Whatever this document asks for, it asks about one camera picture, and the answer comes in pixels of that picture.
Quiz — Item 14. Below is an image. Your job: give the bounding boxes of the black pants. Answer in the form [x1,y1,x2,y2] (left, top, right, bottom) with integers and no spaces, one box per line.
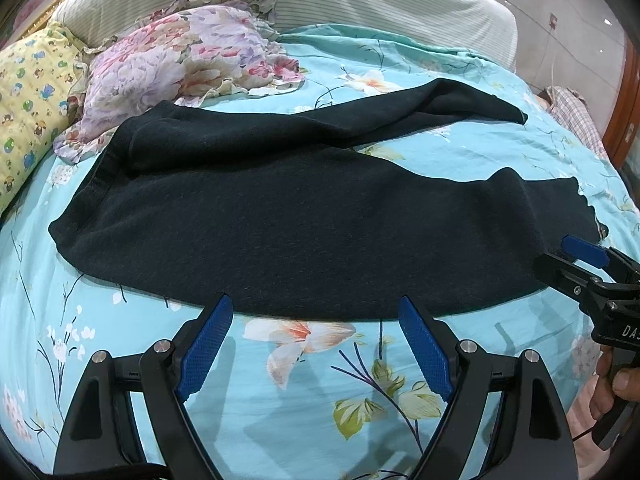
[49,79,600,321]

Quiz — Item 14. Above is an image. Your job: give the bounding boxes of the person's right hand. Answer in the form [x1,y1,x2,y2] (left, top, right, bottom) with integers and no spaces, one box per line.
[589,346,640,420]

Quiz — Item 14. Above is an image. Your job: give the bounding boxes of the wooden glass cabinet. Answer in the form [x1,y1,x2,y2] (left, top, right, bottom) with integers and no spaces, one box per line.
[603,37,639,169]

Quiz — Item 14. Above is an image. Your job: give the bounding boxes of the plaid checkered cloth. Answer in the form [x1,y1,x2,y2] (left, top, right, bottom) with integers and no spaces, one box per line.
[538,86,608,160]

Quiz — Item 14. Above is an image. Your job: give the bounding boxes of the yellow cartoon print pillow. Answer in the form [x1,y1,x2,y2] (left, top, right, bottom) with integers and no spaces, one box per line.
[0,23,84,209]

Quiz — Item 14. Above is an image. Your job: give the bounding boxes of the purple floral pillow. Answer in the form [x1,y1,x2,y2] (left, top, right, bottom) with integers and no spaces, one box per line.
[53,0,304,164]

